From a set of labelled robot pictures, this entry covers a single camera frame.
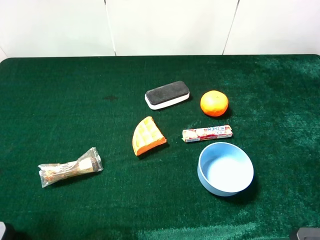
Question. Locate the black and white board eraser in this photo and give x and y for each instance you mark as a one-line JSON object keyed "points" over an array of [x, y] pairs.
{"points": [[167, 95]]}

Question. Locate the grey object bottom right corner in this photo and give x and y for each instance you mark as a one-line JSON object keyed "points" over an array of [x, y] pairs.
{"points": [[306, 233]]}

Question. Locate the orange waffle wedge toy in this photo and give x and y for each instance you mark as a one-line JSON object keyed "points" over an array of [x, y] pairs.
{"points": [[146, 136]]}

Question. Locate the Hi-Chew candy stick pack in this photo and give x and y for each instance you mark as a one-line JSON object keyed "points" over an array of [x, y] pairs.
{"points": [[207, 133]]}

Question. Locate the orange mandarin fruit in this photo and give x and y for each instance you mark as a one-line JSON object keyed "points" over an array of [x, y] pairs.
{"points": [[214, 103]]}

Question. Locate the light blue bowl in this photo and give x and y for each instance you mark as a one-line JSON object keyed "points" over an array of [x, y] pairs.
{"points": [[224, 169]]}

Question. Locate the clear plastic wrapped snack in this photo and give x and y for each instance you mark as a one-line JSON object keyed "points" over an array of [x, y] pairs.
{"points": [[89, 162]]}

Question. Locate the green felt table cloth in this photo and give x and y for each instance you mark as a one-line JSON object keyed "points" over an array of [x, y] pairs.
{"points": [[53, 110]]}

